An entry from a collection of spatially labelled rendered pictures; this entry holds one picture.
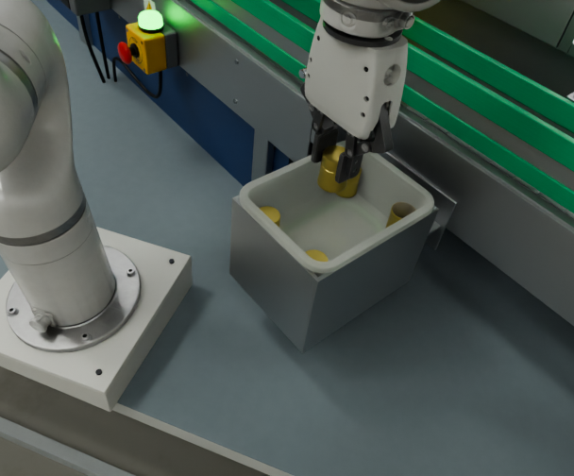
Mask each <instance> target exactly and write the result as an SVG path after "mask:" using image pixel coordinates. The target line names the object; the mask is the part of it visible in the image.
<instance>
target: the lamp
mask: <svg viewBox="0 0 574 476"><path fill-rule="evenodd" d="M138 19H139V23H138V25H139V29H140V30H141V31H142V32H144V33H148V34H155V33H159V32H161V31H163V22H162V16H161V15H160V13H159V12H157V11H155V10H144V11H142V12H141V13H140V15H139V17H138Z"/></svg>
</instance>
